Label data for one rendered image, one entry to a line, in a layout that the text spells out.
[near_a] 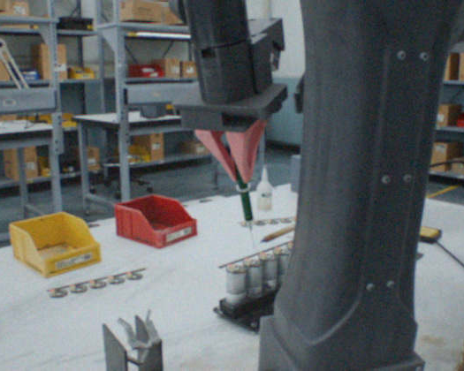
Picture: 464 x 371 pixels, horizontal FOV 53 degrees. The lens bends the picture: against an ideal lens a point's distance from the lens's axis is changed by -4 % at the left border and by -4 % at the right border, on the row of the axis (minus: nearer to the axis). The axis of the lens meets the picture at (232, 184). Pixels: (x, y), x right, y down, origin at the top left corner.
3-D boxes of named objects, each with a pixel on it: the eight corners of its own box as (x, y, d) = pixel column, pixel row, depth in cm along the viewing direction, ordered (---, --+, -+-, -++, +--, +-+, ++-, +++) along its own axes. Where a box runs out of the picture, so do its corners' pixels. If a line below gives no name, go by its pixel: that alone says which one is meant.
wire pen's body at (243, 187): (239, 222, 55) (224, 134, 50) (245, 214, 57) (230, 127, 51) (252, 223, 55) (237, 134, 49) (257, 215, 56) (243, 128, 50)
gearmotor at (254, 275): (265, 299, 61) (266, 261, 60) (252, 306, 59) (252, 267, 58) (251, 293, 63) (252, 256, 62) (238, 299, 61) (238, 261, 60)
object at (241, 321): (294, 279, 70) (294, 272, 70) (336, 294, 65) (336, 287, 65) (211, 316, 59) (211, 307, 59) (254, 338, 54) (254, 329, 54)
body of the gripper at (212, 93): (203, 96, 54) (192, 31, 50) (290, 100, 49) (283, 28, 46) (172, 121, 49) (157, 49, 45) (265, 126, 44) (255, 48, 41)
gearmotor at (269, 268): (280, 292, 63) (281, 256, 62) (267, 299, 61) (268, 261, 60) (266, 287, 65) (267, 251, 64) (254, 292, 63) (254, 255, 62)
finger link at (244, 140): (222, 161, 58) (209, 86, 53) (278, 167, 54) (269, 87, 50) (193, 191, 53) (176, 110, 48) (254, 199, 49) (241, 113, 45)
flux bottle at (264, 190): (269, 212, 104) (270, 166, 102) (254, 210, 106) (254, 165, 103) (274, 208, 107) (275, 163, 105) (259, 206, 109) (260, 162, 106)
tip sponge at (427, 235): (442, 237, 88) (443, 229, 87) (432, 245, 84) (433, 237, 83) (403, 229, 92) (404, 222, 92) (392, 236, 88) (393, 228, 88)
